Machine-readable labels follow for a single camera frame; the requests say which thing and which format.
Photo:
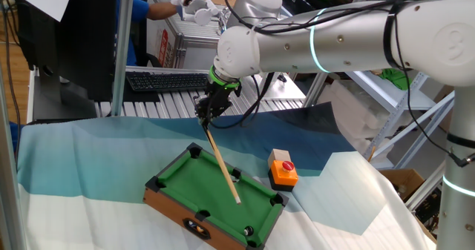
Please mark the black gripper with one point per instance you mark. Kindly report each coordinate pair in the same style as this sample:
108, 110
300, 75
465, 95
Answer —
217, 101

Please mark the wooden pool cue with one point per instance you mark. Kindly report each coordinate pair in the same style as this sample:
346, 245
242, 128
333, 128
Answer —
222, 164

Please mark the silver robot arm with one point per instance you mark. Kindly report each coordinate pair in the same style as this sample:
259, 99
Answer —
352, 46

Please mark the grey background robot arm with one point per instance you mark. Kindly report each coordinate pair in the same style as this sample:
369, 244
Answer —
256, 1

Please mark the bare person forearm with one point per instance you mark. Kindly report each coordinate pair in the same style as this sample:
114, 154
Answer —
161, 10

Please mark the mini green pool table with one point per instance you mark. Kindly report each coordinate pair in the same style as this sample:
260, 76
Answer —
193, 183

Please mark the blue pool ball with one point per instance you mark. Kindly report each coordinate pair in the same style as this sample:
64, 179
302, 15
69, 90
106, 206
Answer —
190, 224

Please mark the orange pool ball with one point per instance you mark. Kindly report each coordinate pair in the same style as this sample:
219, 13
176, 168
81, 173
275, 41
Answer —
200, 229

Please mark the black pool ball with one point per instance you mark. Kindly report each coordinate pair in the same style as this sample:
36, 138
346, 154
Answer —
248, 231

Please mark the blue gloved hand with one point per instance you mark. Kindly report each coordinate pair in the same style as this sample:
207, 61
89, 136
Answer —
180, 12

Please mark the black keyboard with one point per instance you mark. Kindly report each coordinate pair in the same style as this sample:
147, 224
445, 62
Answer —
167, 82

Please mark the black desk mat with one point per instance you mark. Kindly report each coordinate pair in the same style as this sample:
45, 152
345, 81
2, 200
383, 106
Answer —
141, 96

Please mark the black office chair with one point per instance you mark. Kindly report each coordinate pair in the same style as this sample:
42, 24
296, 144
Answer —
150, 61

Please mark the red white sign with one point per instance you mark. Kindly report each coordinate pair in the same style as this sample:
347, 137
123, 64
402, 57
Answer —
163, 49

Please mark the plain wooden block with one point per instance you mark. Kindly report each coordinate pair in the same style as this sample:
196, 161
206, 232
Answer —
278, 155

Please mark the orange emergency button box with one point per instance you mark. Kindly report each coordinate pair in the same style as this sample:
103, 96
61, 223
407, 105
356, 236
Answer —
282, 176

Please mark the white handheld device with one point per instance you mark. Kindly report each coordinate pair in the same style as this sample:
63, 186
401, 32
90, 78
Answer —
202, 16

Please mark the blue white tablecloth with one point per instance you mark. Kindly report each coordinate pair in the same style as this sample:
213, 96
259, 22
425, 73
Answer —
92, 161

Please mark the person in blue shirt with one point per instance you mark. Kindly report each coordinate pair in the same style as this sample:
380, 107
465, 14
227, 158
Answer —
141, 12

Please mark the black computer monitor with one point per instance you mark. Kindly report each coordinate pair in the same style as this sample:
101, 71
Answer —
85, 38

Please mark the white metal shelf rack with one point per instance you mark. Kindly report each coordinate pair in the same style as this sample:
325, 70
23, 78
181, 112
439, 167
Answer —
393, 98

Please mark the green object on shelf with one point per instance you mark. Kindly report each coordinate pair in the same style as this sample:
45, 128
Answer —
397, 77

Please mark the brown cardboard box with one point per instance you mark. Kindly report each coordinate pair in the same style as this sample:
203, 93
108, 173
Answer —
404, 179

